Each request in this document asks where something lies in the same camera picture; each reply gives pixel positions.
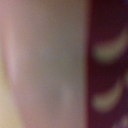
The pink plastic cup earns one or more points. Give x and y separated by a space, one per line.
46 63

